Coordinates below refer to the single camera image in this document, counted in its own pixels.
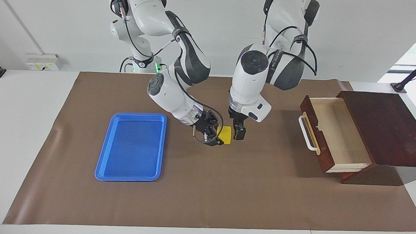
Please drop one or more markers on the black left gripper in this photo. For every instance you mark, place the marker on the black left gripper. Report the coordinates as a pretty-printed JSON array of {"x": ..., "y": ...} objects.
[{"x": 236, "y": 120}]

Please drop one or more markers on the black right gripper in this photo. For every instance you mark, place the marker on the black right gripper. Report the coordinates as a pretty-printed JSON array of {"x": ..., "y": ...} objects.
[{"x": 204, "y": 125}]

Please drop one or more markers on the yellow cube block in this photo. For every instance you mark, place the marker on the yellow cube block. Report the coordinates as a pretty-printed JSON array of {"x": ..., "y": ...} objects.
[{"x": 225, "y": 135}]

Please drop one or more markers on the wooden drawer with dark front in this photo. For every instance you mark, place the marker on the wooden drawer with dark front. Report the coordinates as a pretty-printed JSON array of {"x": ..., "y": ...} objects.
[{"x": 342, "y": 135}]

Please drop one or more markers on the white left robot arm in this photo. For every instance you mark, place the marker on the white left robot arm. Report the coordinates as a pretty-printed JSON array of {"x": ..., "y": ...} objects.
[{"x": 251, "y": 77}]

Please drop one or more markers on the brown paper table mat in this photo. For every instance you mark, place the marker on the brown paper table mat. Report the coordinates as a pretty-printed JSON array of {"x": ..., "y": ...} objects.
[{"x": 226, "y": 194}]

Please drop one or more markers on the blue plastic tray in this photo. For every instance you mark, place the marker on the blue plastic tray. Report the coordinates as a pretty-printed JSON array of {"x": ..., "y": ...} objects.
[{"x": 130, "y": 152}]

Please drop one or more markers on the dark brown wooden cabinet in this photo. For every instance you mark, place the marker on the dark brown wooden cabinet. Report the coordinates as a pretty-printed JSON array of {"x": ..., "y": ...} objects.
[{"x": 391, "y": 130}]

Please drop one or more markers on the white wall socket box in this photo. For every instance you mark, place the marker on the white wall socket box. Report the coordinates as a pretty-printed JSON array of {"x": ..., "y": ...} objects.
[{"x": 43, "y": 62}]

